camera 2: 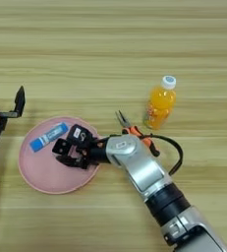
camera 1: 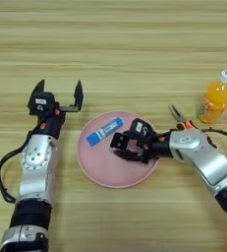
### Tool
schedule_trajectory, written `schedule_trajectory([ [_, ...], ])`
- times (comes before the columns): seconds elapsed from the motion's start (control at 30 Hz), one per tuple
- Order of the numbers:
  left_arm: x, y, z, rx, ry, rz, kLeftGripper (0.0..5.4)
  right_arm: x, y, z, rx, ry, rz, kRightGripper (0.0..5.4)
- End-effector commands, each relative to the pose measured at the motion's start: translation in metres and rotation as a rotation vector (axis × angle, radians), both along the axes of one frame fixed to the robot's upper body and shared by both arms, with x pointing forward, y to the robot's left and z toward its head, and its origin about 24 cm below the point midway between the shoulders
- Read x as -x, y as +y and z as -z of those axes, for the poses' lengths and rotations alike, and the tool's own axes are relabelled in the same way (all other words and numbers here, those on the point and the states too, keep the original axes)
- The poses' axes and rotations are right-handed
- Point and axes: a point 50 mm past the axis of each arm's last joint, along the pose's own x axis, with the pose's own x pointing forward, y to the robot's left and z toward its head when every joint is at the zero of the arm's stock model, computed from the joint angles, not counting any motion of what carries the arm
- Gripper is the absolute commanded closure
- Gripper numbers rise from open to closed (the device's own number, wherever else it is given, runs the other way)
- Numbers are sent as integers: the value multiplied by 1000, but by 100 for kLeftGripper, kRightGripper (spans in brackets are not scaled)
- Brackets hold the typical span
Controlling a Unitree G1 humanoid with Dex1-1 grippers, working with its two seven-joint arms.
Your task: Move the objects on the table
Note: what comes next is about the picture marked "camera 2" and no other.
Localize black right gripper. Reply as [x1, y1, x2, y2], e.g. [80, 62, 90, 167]
[51, 138, 112, 170]

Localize blue white glue stick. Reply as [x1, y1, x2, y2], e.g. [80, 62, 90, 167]
[28, 121, 70, 154]

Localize orange juice bottle white cap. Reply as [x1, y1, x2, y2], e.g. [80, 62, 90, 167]
[142, 75, 178, 131]

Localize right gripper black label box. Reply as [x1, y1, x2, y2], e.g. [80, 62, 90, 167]
[66, 123, 94, 148]

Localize pink round plate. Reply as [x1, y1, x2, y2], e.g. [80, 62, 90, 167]
[18, 115, 103, 196]

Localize orange black needle-nose pliers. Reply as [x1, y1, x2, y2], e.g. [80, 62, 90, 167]
[115, 109, 161, 158]

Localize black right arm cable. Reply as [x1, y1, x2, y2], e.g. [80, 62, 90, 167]
[140, 132, 185, 177]

